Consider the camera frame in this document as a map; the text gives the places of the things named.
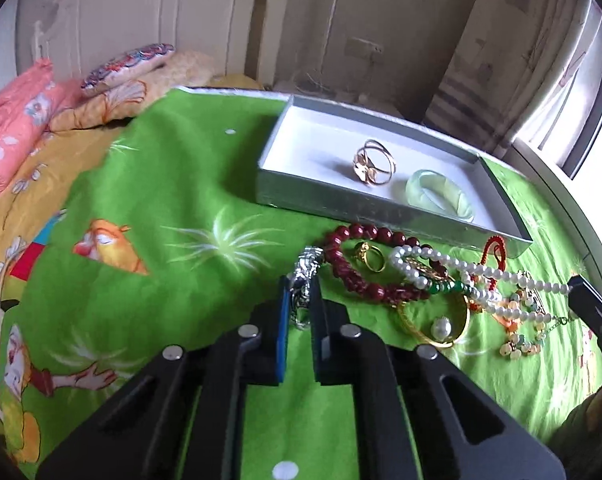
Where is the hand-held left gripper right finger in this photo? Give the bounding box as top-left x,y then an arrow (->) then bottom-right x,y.
308,277 -> 566,480

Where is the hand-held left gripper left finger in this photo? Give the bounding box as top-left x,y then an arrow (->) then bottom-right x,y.
36,275 -> 294,480

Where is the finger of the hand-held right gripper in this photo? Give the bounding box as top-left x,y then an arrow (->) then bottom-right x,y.
567,275 -> 602,361

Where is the dark red bead bracelet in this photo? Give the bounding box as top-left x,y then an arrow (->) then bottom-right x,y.
322,224 -> 449,306

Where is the pastel bead necklace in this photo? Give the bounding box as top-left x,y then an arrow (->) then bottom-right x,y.
491,270 -> 556,361

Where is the small gold ring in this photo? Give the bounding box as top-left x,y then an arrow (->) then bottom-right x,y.
355,241 -> 386,272

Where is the red cord bracelet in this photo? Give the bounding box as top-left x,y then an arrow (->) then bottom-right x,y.
468,235 -> 509,311

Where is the white pearl necklace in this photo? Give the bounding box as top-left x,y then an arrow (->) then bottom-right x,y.
390,244 -> 579,328

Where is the green bead bracelet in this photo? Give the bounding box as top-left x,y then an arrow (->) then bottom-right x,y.
423,280 -> 469,296

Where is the grey cardboard box tray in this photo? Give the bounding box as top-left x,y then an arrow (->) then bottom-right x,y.
256,92 -> 534,261

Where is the olive patterned cloth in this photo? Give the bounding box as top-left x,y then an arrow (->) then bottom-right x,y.
551,382 -> 602,480

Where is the window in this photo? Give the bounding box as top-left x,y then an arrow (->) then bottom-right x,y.
511,5 -> 602,181

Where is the pale green jade bangle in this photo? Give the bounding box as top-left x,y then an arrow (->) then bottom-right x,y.
406,169 -> 476,223

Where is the green printed blanket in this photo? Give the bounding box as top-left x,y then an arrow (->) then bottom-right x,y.
0,85 -> 602,480

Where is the striped beige curtain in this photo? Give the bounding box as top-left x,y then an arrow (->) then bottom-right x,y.
423,0 -> 602,161

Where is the orange shell-print pillow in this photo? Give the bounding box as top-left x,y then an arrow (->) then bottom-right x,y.
48,50 -> 216,133

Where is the yellow cartoon bedsheet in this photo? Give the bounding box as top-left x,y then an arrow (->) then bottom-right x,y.
0,125 -> 126,480

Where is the round-patterned pillow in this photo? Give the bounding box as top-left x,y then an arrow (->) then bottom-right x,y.
80,43 -> 176,96

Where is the pink floral quilt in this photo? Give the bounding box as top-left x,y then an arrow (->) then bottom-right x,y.
0,57 -> 82,198

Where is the cream wooden headboard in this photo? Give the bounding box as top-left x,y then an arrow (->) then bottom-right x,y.
16,0 -> 292,91

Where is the large gold wire ring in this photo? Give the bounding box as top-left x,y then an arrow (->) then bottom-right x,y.
352,138 -> 400,186

